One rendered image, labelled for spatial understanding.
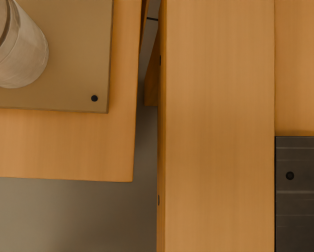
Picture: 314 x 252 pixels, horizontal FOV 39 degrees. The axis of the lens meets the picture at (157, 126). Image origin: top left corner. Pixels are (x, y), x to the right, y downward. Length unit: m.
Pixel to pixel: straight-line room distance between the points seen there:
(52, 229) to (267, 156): 1.03
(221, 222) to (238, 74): 0.19
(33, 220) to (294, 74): 1.08
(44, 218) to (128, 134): 0.93
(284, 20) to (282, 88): 0.09
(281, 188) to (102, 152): 0.24
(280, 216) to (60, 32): 0.36
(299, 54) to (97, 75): 0.27
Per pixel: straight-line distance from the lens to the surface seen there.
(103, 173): 0.60
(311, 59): 0.62
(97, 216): 1.47
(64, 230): 1.49
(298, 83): 0.61
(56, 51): 0.57
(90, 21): 0.58
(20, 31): 0.45
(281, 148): 0.58
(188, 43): 0.56
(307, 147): 0.59
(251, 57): 0.57
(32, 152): 0.61
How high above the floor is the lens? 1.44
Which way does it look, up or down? 86 degrees down
